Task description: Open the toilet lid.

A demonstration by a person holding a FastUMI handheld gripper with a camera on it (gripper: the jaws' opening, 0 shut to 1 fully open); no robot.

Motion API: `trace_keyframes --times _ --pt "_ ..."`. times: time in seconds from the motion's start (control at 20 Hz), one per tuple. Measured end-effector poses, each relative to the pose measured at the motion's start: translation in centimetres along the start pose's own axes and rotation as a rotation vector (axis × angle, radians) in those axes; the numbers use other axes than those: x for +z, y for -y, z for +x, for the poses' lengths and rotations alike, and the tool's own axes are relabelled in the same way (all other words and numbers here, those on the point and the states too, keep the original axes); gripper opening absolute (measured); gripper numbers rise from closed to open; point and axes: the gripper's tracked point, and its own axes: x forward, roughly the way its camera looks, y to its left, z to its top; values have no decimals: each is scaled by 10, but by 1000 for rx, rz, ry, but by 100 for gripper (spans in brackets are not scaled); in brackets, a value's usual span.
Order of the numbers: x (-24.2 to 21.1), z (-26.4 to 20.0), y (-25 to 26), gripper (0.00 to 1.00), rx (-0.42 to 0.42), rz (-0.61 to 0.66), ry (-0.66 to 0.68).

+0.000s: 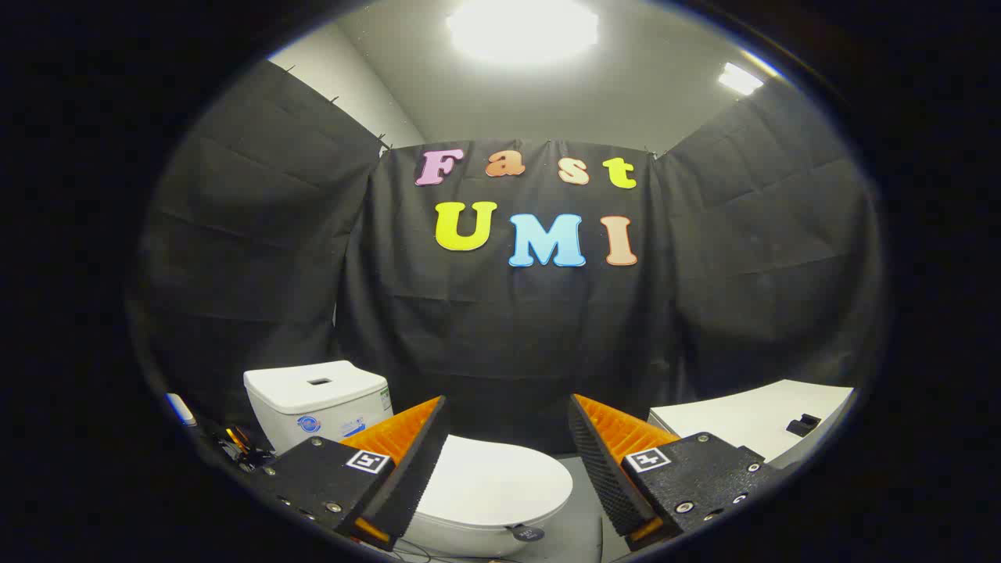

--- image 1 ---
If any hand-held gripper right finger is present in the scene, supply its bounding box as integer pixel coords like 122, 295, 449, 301
569, 393, 787, 552

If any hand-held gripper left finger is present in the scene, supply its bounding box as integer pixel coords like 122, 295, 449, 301
258, 395, 450, 552

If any white toilet lid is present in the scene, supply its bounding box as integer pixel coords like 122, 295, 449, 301
414, 435, 574, 534

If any white cabinet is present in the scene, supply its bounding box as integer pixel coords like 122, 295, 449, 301
648, 379, 855, 470

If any black backdrop cloth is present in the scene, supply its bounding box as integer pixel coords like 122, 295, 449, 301
129, 59, 884, 458

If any large ceiling light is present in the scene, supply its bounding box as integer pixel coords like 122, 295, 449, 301
446, 0, 600, 65

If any tangle of dark cables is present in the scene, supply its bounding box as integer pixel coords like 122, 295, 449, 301
202, 421, 276, 472

